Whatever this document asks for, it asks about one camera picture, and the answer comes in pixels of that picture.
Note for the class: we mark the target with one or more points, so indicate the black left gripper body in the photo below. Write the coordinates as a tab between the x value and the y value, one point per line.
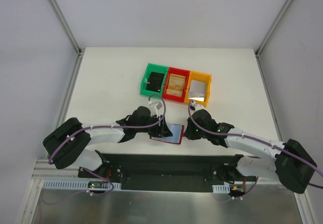
161	127

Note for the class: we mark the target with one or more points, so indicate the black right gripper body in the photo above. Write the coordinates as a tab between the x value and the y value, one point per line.
189	131

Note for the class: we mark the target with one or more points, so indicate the red leather card holder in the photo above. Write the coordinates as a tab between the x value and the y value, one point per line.
177	134

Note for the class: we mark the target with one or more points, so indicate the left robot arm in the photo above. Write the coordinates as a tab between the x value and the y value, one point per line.
67	144

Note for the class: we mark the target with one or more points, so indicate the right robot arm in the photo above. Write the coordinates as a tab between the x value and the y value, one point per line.
287	162

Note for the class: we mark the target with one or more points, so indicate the black VIP card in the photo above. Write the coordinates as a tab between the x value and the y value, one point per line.
155	81

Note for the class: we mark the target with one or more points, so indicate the gold VIP card lower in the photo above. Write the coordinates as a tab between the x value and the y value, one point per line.
174	92

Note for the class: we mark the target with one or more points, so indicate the gold vip card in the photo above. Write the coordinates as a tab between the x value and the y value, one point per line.
176	81
174	92

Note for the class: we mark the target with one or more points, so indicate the silver VIP card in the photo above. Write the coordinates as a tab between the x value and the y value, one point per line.
197	90

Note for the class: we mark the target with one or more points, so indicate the gold VIP card upper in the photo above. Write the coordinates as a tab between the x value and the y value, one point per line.
176	81

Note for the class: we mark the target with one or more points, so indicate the green plastic bin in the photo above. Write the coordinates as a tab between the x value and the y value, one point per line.
152	68

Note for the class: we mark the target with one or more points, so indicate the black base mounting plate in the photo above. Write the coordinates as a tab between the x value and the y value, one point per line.
174	173

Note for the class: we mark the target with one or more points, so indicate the yellow plastic bin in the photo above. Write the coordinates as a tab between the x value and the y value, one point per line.
207	78

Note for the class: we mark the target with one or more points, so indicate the red plastic bin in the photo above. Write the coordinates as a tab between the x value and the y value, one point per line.
176	71

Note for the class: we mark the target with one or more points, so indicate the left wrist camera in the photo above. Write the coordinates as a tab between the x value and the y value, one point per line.
155	106

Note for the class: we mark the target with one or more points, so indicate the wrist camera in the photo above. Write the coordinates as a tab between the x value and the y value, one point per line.
155	106
195	106

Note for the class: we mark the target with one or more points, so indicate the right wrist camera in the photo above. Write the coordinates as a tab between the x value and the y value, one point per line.
195	106

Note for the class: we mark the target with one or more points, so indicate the right white cable duct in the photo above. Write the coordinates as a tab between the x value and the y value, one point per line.
221	189

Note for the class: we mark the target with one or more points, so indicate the white cable duct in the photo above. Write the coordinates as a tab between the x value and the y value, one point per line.
221	189
80	185

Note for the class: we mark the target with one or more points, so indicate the left aluminium frame post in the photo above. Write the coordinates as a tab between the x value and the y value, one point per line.
65	26

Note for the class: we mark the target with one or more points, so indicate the aluminium frame post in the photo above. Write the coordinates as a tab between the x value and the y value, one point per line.
65	26
274	26

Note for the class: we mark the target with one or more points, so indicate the left white cable duct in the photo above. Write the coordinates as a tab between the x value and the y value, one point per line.
80	185

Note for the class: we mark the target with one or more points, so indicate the right aluminium frame post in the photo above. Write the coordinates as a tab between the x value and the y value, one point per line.
274	26

